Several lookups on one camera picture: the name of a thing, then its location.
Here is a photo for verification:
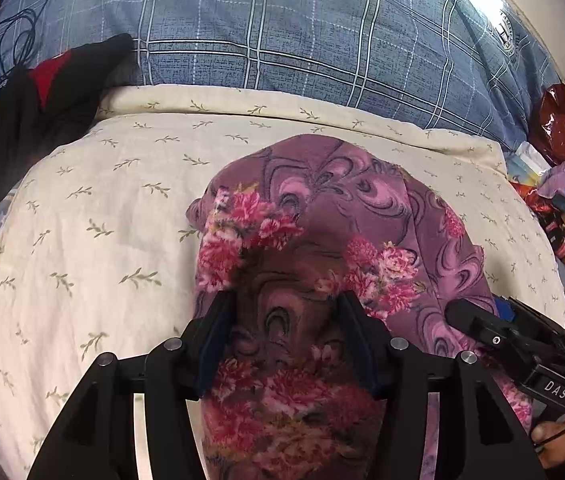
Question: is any pastel striped packet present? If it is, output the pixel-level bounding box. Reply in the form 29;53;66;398
506;141;549;187

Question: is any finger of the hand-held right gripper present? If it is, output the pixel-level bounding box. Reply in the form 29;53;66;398
445;299;514;352
493;296;565;335

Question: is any thin black cable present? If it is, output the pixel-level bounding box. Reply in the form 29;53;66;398
0;7;39;100

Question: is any purple floral garment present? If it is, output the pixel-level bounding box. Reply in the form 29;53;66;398
186;134;535;480

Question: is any blue plaid blanket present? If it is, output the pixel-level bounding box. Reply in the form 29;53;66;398
0;0;563;152

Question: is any cream leaf-print cloth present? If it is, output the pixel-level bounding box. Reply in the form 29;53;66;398
0;85;565;480

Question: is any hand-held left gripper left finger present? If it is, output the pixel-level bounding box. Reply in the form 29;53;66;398
26;290;236;480

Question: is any shiny red bag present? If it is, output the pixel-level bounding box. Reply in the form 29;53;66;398
529;84;565;167

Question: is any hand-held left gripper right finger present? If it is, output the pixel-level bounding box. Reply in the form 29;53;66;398
337;291;548;480

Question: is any black and red garment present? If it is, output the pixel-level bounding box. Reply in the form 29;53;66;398
0;34;134;221

